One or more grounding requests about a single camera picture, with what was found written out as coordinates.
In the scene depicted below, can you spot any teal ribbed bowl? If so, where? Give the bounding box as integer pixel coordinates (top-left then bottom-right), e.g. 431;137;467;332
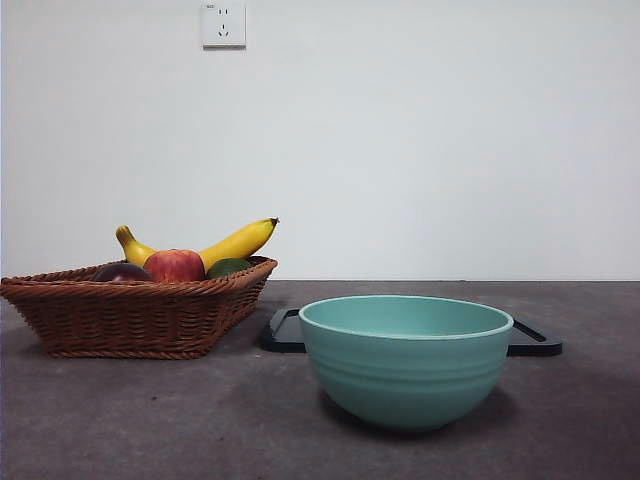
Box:
298;294;515;434

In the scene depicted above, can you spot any yellow banana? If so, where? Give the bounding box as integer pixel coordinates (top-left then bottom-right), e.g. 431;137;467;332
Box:
115;217;280;274

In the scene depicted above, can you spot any dark purple plum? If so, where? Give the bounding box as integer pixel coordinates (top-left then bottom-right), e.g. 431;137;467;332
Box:
91;262;154;283

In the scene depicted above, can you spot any brown wicker basket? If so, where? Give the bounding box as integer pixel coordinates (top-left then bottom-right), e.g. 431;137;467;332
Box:
0;256;279;360

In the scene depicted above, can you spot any white wall socket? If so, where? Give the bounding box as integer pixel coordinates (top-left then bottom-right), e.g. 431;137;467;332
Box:
202;2;248;51

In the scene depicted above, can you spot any red apple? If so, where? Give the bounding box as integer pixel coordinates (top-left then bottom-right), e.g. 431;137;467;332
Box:
143;248;207;283

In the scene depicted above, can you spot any black rectangular tray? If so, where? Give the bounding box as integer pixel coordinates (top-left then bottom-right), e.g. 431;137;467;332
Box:
259;307;565;357

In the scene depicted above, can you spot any green round fruit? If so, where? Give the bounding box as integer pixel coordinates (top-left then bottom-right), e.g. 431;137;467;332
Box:
206;257;253;280

